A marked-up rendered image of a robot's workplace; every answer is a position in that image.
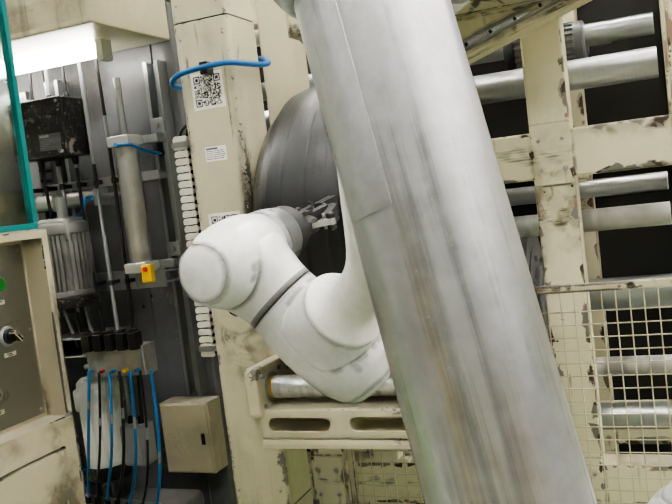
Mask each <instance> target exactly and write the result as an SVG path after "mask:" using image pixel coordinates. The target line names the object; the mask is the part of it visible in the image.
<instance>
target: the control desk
mask: <svg viewBox="0 0 672 504"><path fill-rule="evenodd" d="M70 411H72V404H71V397H70V390H69V383H68V376H67V369H66V363H65V356H64V349H63V342H62V335H61V328H60V321H59V314H58V308H57V301H56V294H55V287H54V280H53V273H52V266H51V259H50V252H49V246H48V239H47V232H46V229H44V230H43V229H31V230H23V231H14V232H6V233H0V504H86V503H85V496H84V489H83V482H82V476H81V469H80V462H79V455H78V448H77V441H76V434H75V427H74V421H73V415H70V413H69V412H70Z"/></svg>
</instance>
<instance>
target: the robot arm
mask: <svg viewBox="0 0 672 504"><path fill-rule="evenodd" d="M273 1H274V2H275V3H276V4H277V5H278V6H279V7H280V8H281V9H282V10H283V11H285V12H286V13H287V14H288V15H289V16H291V17H292V18H294V19H297V21H298V25H299V29H300V32H301V36H302V40H303V44H304V47H305V51H306V55H307V59H308V63H309V66H310V70H311V74H312V78H313V81H314V85H315V89H316V93H317V97H318V100H319V104H320V108H321V112H322V116H323V119H324V123H325V127H326V131H327V134H328V138H329V142H330V146H331V150H332V153H333V157H334V161H335V165H336V168H337V176H338V184H339V192H340V200H341V209H342V217H343V225H344V234H345V242H346V263H345V267H344V270H343V272H342V273H341V274H340V273H327V274H323V275H321V276H319V277H316V276H314V275H313V274H312V273H311V272H310V271H309V270H308V269H307V268H306V267H305V266H304V265H303V264H302V263H301V262H300V261H299V259H298V256H299V254H300V252H301V251H302V250H303V249H304V248H305V247H306V245H307V243H308V240H309V237H310V235H311V234H313V233H316V232H318V230H319V227H322V226H324V229H325V230H326V229H329V230H335V229H337V226H336V223H337V221H338V220H339V212H340V211H339V205H338V199H337V195H332V196H327V197H325V198H323V199H321V200H319V201H317V202H316V203H314V204H313V203H312V201H308V202H305V204H306V207H305V208H303V209H301V208H300V207H297V208H295V209H294V208H292V207H289V206H278V207H275V208H268V209H259V210H257V211H254V212H252V213H249V214H240V215H235V216H231V217H228V218H226V219H223V220H220V221H218V222H217V223H215V224H213V225H211V226H210V227H208V228H207V229H205V230H204V231H203V232H201V233H200V234H199V235H198V236H197V237H196V238H195V239H194V241H193V243H192V244H191V246H190V247H189V248H188V249H187V250H186V251H185V253H184V254H183V256H182V257H181V259H180V262H179V279H180V282H181V285H182V287H183V289H184V291H185V292H186V294H187V295H188V296H189V297H190V298H191V299H192V300H194V301H195V302H197V303H199V304H201V305H204V306H207V307H211V308H215V309H222V310H227V311H229V312H231V313H233V314H235V315H237V316H238V317H240V318H242V319H243V320H244V321H246V322H247V323H249V324H250V325H251V326H252V327H253V328H254V329H255V330H256V331H257V332H258V333H259V334H260V335H261V336H262V337H263V339H264V340H265V341H266V343H267V344H268V346H269V347H270V348H271V349H272V350H273V351H274V352H275V354H276V355H277V356H278V357H279V358H280V359H281V360H282V361H283V362H284V363H285V364H286V365H287V366H289V367H290V368H291V369H292V370H293V371H294V372H295V373H296V374H297V375H299V376H300V377H301V378H302V379H303V380H305V381H306V382H307V383H308V384H309V385H311V386H312V387H313V388H315V389H316V390H318V391H319V392H321V393H323V394H324V395H326V396H328V397H330V398H332V399H335V400H337V401H340V402H343V403H349V402H352V403H357V402H361V401H363V400H365V399H366V398H368V397H369V396H371V395H372V394H373V393H374V392H375V391H377V390H378V389H379V388H380V387H381V386H382V385H383V384H384V383H385V382H386V380H387V379H388V377H389V375H390V373H391V377H392V380H393V384H394V388H395V392H396V395H397V399H398V403H399V407H400V411H401V414H402V418H403V422H404V426H405V429H406V433H407V437H408V441H409V445H410V448H411V452H412V456H413V460H414V464H415V467H416V471H417V475H418V479H419V482H420V486H421V490H422V494H423V498H424V501H425V504H597V501H596V498H595V494H594V491H593V487H592V484H591V480H590V477H589V474H588V470H587V467H586V463H585V460H584V456H583V453H582V450H581V446H580V443H579V439H578V436H577V432H576V429H575V426H574V422H573V419H572V415H571V412H570V408H569V405H568V402H567V398H566V395H565V391H564V388H563V384H562V381H561V378H560V374H559V371H558V367H557V364H556V360H555V357H554V354H553V350H552V347H551V343H550V340H549V336H548V333H547V329H546V326H545V323H544V319H543V316H542V312H541V309H540V305H539V302H538V299H537V295H536V292H535V288H534V285H533V281H532V278H531V275H530V271H529V268H528V264H527V261H526V257H525V254H524V251H523V247H522V244H521V240H520V237H519V233H518V230H517V227H516V223H515V220H514V216H513V213H512V209H511V206H510V203H509V199H508V196H507V192H506V189H505V185H504V182H503V178H502V175H501V172H500V168H499V165H498V161H497V158H496V154H495V151H494V148H493V144H492V141H491V137H490V134H489V130H488V127H487V124H486V120H485V117H484V113H483V110H482V106H481V103H480V100H479V96H478V93H477V89H476V86H475V82H474V79H473V76H472V72H471V69H470V65H469V62H468V58H467V55H466V52H465V48H464V45H463V41H462V38H461V34H460V31H459V27H458V24H457V21H456V17H455V14H456V13H457V12H458V11H460V10H461V9H462V8H463V7H464V6H465V5H466V4H467V3H468V2H469V1H470V0H273ZM313 205H314V206H313Z"/></svg>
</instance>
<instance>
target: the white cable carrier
mask: <svg viewBox="0 0 672 504"><path fill-rule="evenodd" d="M188 140H189V137H187V136H178V137H174V138H173V143H175V142H181V141H188ZM179 150H181V151H179ZM184 150H185V151H184ZM174 151H178V152H175V154H174V155H175V158H182V159H177V160H176V161H175V163H176V166H180V167H177V169H176V170H177V173H184V174H179V175H178V177H177V178H178V181H182V182H179V184H178V185H179V188H186V189H181V190H180V191H179V193H180V196H183V197H181V199H180V200H181V203H188V204H182V206H181V207H182V210H189V211H185V212H183V214H182V215H183V218H189V217H190V218H189V219H184V221H183V222H184V225H191V226H186V227H185V233H189V232H192V233H189V234H186V235H185V238H186V240H192V241H188V242H187V243H186V245H187V247H190V246H191V244H192V243H193V241H194V239H195V238H196V237H197V236H198V235H199V234H200V233H201V227H200V220H199V212H198V204H197V197H196V189H195V182H194V174H193V166H192V159H191V151H190V146H187V147H180V148H174ZM185 157H186V158H185ZM181 165H183V166H181ZM186 165H187V166H186ZM187 172H189V173H187ZM183 180H185V181H183ZM188 180H189V181H188ZM189 187H193V188H189ZM184 195H187V196H184ZM190 195H191V196H190ZM191 202H194V203H191ZM193 209H195V210H193ZM193 217H196V218H193ZM194 224H197V225H194ZM195 232H197V233H195ZM194 304H195V306H201V307H197V308H196V309H195V312H196V314H197V313H202V314H198V315H197V316H196V320H197V321H200V322H198V323H197V327H198V328H204V329H199V330H198V334H199V335H206V336H201V337H200V338H199V342H200V343H202V344H201V345H200V346H216V341H215V334H214V326H213V318H212V311H211V307H207V306H204V305H201V304H199V303H197V302H195V301H194ZM205 342H207V343H205ZM214 356H215V351H212V352H201V357H214Z"/></svg>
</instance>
